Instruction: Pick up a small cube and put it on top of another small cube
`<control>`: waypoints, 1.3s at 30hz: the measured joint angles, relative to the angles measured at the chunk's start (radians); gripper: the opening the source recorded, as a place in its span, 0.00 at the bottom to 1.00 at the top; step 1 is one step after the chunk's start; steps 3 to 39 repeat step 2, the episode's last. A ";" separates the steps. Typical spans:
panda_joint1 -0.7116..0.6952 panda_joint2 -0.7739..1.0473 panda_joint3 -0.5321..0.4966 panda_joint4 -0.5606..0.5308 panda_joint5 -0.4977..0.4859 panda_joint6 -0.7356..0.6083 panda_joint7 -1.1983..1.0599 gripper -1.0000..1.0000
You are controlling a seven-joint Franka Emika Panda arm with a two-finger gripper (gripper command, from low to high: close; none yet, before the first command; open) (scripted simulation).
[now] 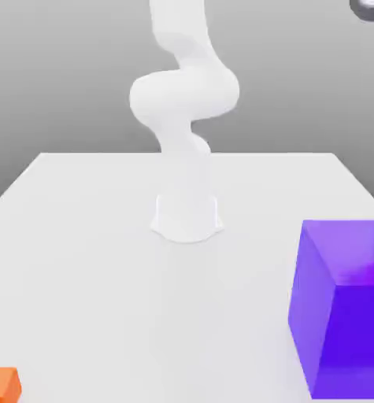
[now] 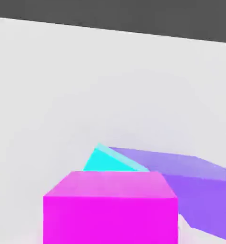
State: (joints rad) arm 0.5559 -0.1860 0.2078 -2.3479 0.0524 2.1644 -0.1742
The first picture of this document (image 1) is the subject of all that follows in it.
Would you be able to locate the large purple box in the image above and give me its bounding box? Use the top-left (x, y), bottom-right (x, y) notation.
top-left (287, 219), bottom-right (374, 401)

